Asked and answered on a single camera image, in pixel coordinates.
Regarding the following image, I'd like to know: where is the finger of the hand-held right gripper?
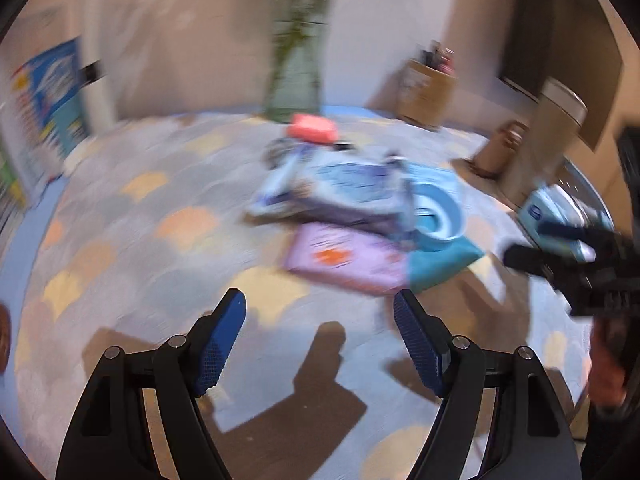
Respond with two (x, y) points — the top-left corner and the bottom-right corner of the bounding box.
(537, 221), (616, 248)
(502, 244), (576, 287)

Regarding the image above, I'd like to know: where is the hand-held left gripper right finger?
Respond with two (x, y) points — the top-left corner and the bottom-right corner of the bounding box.
(392, 289), (583, 480)

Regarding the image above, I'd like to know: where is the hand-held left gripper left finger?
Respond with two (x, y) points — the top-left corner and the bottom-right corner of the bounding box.
(55, 287), (248, 480)

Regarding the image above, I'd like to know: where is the teal towel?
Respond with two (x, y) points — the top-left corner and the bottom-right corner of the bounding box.
(400, 162), (486, 293)

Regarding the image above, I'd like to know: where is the light blue round bowl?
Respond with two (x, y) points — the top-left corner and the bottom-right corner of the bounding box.
(400, 180), (466, 251)

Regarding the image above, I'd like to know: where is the dark purple packet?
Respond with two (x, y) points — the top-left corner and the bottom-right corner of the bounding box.
(295, 195), (418, 241)

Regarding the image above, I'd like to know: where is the person's right forearm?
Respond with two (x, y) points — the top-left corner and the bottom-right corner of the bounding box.
(580, 402), (640, 480)

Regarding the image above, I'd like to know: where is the person's right hand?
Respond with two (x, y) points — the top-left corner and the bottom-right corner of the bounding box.
(589, 316), (640, 411)

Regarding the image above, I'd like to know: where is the blue tissue pack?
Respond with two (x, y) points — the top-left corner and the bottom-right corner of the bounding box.
(517, 185), (598, 263)

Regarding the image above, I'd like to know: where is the silver metal rim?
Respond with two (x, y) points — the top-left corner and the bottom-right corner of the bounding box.
(560, 157), (617, 231)

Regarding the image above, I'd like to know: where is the beige cylindrical container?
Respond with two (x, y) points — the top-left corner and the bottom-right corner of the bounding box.
(500, 77), (588, 211)

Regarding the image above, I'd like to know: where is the tan round handbag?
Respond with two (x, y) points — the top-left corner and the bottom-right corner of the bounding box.
(472, 120), (531, 178)

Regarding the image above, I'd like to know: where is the dark framed board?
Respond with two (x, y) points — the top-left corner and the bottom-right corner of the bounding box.
(497, 0), (626, 153)

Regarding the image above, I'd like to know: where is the wooden pen holder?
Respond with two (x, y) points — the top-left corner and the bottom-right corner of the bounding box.
(397, 57), (458, 128)

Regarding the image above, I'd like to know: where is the small grey black fabric item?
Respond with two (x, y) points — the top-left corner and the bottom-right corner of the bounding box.
(262, 137), (303, 171)

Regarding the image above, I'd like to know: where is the bunch of pens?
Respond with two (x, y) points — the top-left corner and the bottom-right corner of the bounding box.
(420, 40), (456, 73)

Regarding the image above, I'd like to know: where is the glass vase with green stems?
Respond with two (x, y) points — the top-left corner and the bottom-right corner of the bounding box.
(262, 0), (346, 123)

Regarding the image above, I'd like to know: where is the row of books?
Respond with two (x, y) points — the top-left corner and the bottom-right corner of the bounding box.
(0, 100), (31, 231)

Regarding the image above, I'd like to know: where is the white pipe with black band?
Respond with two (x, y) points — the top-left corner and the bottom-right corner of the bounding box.
(80, 0), (118, 131)

